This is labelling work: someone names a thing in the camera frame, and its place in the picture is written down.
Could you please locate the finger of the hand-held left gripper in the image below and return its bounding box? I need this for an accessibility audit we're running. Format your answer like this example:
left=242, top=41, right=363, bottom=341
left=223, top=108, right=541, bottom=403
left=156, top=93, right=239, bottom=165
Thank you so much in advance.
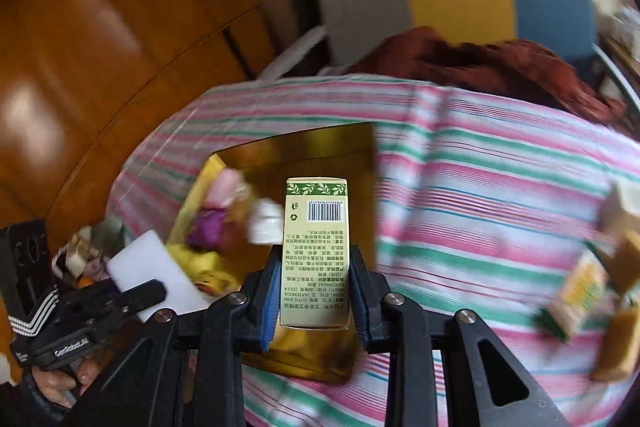
left=92, top=279, right=167, bottom=323

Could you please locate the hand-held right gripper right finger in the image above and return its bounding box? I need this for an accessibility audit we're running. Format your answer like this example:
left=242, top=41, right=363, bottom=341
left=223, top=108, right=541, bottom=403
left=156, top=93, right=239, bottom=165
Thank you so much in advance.
left=347, top=244, right=571, bottom=427

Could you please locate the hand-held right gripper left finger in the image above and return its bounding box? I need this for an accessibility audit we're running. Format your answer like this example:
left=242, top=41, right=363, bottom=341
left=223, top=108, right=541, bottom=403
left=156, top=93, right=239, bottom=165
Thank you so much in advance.
left=97, top=244, right=283, bottom=427

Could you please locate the white box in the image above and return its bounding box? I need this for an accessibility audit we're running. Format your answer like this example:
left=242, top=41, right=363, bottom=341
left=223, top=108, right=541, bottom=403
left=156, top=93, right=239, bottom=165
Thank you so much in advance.
left=106, top=229, right=211, bottom=323

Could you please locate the cream green leaf-print box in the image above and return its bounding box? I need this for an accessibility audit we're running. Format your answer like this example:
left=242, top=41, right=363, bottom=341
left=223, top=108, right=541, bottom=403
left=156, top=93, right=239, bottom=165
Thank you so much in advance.
left=279, top=177, right=351, bottom=330
left=537, top=249, right=611, bottom=340

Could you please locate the gold tin box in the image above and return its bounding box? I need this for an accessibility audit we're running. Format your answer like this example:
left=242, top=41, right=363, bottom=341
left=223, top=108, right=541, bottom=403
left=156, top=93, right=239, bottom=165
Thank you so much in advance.
left=165, top=122, right=378, bottom=383

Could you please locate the person's left forearm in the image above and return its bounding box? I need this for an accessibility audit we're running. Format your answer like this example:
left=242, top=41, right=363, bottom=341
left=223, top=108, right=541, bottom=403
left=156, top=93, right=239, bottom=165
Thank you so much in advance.
left=0, top=382, right=68, bottom=427

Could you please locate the person's left hand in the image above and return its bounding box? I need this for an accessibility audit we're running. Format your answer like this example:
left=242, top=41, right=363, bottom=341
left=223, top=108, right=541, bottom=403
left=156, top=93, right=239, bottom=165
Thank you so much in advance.
left=32, top=354, right=103, bottom=408

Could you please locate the beige white item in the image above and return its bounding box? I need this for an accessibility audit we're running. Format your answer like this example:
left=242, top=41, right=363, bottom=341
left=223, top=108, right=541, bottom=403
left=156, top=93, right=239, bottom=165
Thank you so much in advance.
left=52, top=227, right=108, bottom=282

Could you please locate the yellow packet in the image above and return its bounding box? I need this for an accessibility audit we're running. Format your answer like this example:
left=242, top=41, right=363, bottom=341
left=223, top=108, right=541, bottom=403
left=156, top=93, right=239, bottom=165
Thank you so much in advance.
left=167, top=242, right=251, bottom=298

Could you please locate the small white packet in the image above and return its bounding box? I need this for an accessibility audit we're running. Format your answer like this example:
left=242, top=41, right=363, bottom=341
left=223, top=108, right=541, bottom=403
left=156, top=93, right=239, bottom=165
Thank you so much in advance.
left=247, top=199, right=285, bottom=245

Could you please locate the purple wrapped item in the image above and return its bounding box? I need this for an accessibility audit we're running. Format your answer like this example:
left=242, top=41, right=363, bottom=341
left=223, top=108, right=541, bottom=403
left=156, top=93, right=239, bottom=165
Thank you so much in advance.
left=185, top=204, right=233, bottom=253

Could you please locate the pink soft item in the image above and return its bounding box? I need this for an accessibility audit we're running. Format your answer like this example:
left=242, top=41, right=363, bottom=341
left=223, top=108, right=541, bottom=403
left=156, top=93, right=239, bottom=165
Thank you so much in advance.
left=207, top=169, right=246, bottom=210

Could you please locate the striped pink green tablecloth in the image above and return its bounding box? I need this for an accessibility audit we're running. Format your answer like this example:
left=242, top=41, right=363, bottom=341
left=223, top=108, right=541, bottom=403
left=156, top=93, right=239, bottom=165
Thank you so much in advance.
left=107, top=77, right=640, bottom=427

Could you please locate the brown soap box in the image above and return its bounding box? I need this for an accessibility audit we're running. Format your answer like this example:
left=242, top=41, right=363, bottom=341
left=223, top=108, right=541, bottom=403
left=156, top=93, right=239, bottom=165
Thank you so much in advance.
left=607, top=229, right=640, bottom=295
left=592, top=304, right=640, bottom=383

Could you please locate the wooden wardrobe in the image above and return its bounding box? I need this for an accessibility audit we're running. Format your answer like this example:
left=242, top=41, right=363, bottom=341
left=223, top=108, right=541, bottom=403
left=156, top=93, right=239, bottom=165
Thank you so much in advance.
left=0, top=0, right=276, bottom=228

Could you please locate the rust brown cloth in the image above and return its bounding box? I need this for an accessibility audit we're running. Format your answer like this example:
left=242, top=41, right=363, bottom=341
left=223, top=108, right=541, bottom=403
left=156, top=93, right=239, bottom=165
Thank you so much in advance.
left=345, top=27, right=628, bottom=122

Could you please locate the cream carton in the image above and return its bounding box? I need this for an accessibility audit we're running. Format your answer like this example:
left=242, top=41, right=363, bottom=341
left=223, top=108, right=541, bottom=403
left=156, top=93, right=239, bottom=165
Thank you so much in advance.
left=600, top=179, right=640, bottom=238

